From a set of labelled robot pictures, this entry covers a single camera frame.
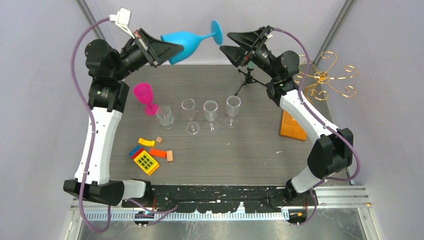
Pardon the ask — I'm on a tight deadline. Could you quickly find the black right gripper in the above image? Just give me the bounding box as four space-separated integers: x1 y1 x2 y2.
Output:
219 27 280 81

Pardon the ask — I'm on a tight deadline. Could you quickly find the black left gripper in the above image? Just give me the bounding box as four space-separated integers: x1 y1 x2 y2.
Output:
112 28 183 81

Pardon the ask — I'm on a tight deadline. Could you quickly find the blue plastic wine glass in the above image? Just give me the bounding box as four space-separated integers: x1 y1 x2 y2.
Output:
160 20 224 65

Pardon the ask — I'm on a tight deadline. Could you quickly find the pink plastic wine glass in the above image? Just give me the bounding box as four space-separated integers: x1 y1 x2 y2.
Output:
132 82 159 116

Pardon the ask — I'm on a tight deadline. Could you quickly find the clear wine glass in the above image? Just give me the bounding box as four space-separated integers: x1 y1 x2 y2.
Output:
156 106 174 129
224 95 241 128
203 100 219 132
181 98 200 135

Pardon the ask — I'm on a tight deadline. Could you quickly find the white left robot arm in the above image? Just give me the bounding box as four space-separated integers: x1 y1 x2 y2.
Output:
63 29 184 207

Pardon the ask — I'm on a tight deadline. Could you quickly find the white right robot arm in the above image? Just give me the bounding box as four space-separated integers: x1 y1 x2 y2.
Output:
219 26 354 205

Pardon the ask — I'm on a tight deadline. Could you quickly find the orange wooden rack base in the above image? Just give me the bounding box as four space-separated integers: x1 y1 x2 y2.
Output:
279 111 307 142

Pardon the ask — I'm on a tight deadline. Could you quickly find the mint green microphone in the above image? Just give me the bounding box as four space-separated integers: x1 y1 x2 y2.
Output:
247 61 256 71

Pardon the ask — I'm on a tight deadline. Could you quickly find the black mini tripod stand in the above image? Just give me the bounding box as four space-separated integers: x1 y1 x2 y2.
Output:
234 67 266 96

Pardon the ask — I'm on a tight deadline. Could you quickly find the small tan cube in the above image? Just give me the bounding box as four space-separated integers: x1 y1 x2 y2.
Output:
155 136 163 143

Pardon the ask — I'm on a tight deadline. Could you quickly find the yellow curved block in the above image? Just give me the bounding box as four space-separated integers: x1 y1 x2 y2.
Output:
138 138 156 148

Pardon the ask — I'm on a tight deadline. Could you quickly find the blue flat block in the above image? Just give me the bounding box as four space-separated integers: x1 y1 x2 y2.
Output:
128 145 142 158

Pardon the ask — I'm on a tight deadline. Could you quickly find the orange flat block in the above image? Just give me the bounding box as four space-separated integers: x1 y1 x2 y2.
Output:
149 148 167 158

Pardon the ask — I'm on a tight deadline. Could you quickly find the tan wooden block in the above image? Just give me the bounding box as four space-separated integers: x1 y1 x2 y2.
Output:
166 150 174 163

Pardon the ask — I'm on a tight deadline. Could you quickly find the red flat block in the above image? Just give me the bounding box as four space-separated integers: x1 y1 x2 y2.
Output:
132 148 144 160

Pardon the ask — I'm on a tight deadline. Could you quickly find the yellow green window block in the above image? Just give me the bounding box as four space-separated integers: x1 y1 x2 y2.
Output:
133 150 160 176

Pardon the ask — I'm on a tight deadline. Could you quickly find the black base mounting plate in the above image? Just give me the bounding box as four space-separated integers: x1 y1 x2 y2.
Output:
121 184 314 214

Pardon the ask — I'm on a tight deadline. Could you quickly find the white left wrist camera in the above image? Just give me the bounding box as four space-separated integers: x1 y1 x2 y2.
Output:
108 7 135 39

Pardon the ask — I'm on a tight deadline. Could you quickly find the slotted cable duct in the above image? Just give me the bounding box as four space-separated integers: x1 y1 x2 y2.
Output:
110 209 290 222

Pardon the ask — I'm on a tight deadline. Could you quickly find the aluminium frame rail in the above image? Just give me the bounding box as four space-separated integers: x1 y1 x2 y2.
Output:
315 185 372 208

